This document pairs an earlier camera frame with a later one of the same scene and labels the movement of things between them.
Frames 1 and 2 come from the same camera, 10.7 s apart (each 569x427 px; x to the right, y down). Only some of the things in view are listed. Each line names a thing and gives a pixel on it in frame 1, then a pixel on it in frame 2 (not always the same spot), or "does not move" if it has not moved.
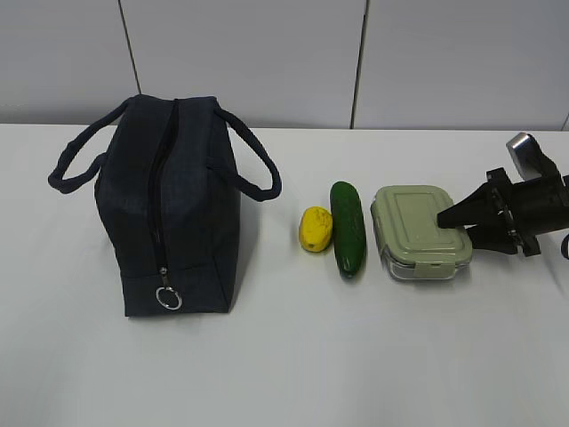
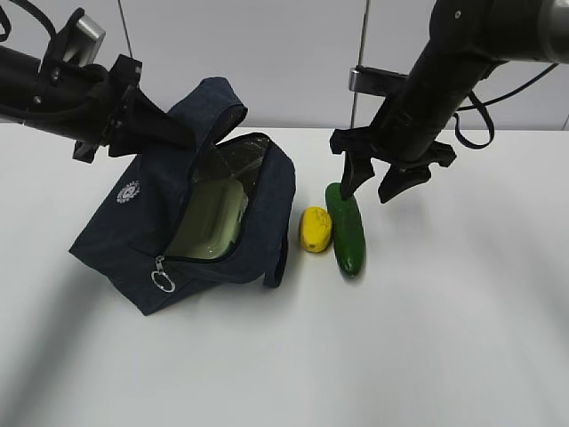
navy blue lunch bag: [169, 173] -> [132, 228]
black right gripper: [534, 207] -> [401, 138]
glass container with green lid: [412, 244] -> [214, 207]
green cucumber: [348, 228] does not move
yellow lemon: [316, 229] does not move
